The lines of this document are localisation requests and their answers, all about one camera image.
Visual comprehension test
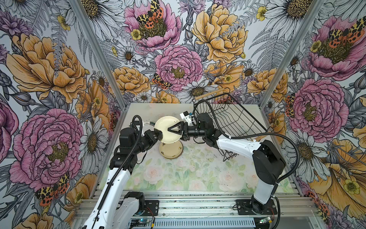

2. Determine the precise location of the beige green rimmed plate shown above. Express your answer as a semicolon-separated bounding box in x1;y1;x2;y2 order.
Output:
159;141;184;159

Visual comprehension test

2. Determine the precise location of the left green circuit board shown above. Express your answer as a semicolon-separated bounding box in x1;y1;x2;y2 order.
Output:
130;219;152;227

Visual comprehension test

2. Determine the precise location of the aluminium mounting rail frame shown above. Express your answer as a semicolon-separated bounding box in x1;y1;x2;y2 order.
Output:
75;183;319;221

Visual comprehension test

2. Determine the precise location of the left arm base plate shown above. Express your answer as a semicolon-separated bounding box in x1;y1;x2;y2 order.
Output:
141;200;160;216

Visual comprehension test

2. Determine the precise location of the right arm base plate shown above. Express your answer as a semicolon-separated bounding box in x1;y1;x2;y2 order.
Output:
235;198;277;215

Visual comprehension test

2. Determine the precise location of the black wire dish rack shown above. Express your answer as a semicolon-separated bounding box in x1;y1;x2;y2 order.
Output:
193;92;268;161

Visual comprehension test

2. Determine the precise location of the green circuit board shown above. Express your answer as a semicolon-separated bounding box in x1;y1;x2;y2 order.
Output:
258;217;272;224
130;219;152;227

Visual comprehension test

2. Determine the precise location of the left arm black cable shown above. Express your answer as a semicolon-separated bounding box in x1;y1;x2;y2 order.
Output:
91;115;144;229

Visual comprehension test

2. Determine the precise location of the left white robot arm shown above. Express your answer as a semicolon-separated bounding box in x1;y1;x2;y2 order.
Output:
81;127;163;229

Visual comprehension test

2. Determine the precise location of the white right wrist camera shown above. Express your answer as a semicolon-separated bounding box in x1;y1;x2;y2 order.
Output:
180;111;193;126

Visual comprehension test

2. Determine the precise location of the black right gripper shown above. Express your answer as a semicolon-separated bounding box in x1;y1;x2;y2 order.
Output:
168;120;206;142

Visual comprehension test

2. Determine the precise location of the white vented cable duct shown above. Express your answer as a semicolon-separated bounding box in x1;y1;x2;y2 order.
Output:
153;218;256;229

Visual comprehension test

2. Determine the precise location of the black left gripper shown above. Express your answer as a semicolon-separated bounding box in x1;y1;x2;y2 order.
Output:
132;129;162;154

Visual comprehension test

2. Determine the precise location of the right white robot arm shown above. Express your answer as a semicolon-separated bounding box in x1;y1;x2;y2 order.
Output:
163;113;286;214

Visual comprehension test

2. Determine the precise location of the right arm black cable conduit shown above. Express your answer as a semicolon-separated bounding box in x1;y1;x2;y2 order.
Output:
193;98;300;229

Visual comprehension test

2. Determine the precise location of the right green circuit board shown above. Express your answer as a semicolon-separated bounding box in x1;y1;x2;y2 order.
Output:
258;217;272;224

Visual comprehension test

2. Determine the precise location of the plain cream plate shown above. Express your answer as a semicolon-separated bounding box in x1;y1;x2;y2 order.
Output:
154;116;182;144

